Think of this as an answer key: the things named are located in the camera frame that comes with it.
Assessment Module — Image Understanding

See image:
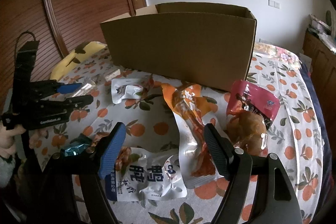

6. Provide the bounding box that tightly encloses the orange white snack packet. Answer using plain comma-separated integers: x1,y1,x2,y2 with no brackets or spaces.
161,83,225,189

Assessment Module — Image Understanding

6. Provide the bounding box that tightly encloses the white duck snack packet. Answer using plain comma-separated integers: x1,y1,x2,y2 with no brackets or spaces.
105,147,187,202

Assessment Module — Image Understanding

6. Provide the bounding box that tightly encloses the clear grain bar packet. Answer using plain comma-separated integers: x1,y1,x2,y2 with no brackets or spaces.
71,68,122,98

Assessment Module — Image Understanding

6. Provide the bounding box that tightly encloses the pink chicken leg packet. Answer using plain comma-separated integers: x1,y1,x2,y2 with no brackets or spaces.
226,80,280,156

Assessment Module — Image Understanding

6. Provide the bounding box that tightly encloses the small white snack pouch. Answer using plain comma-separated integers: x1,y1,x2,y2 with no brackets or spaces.
111,79,145,104

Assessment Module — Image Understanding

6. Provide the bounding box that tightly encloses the person's left hand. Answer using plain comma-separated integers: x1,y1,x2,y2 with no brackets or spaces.
0,122,26,159

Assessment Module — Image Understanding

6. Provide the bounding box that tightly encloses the teal foil candy wrapper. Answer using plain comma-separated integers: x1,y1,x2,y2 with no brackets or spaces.
62,134,92,156

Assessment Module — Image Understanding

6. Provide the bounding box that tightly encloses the yellow banana plush toy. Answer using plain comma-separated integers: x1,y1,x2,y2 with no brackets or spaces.
50,41,106,81

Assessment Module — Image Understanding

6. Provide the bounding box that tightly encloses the brown wooden wardrobe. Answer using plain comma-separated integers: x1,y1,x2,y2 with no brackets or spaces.
0,0,147,109

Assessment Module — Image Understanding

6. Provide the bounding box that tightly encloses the orange print bed sheet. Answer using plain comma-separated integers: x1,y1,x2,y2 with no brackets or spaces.
30,48,324,223

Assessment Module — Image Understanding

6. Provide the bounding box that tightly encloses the brown cardboard box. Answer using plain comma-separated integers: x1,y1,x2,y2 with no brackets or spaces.
100,2,257,91

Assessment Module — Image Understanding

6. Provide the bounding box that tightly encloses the floral pink quilt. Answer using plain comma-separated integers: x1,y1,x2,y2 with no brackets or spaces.
254,42,301,70

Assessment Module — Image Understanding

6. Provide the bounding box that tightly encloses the wooden window-side cabinet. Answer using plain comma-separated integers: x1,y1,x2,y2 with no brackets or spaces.
302,31,335,158

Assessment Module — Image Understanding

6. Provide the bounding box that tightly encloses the clutter pile on cabinet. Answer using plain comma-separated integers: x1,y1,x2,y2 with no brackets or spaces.
307,14,335,54

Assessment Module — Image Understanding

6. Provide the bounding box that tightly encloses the white wall switch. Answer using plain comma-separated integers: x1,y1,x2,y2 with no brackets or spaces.
268,0,280,9

